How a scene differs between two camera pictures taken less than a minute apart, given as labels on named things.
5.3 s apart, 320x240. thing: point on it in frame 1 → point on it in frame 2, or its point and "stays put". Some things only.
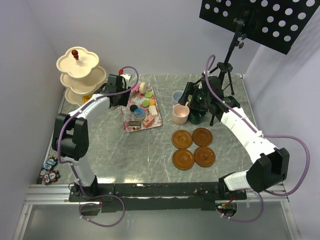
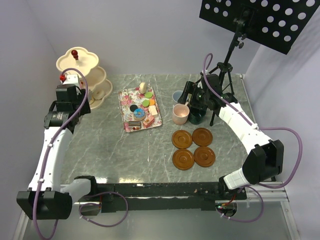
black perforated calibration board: [277, 24] stays put
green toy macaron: [145, 103] stays put
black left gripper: [124, 101] → [86, 108]
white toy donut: [142, 88] stays put
